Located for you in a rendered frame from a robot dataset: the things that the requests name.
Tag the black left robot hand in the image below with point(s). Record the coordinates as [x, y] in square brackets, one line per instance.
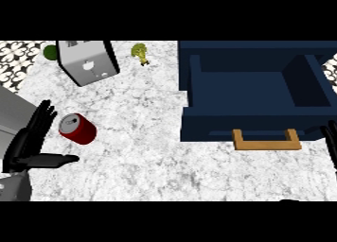
[30, 138]

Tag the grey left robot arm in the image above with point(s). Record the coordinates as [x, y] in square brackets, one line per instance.
[9, 187]

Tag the red can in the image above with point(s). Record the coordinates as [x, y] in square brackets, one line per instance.
[77, 128]

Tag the dark blue open drawer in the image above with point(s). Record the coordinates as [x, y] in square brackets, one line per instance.
[262, 100]

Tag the grey appliance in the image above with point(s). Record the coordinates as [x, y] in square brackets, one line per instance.
[8, 119]

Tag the silver toaster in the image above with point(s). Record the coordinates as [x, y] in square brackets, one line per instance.
[88, 61]

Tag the green round fruit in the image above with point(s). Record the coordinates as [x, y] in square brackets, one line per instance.
[51, 52]

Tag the dark blue cabinet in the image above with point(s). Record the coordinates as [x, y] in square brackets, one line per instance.
[259, 50]

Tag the yellow-green vegetable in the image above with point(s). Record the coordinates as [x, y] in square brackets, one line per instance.
[141, 53]

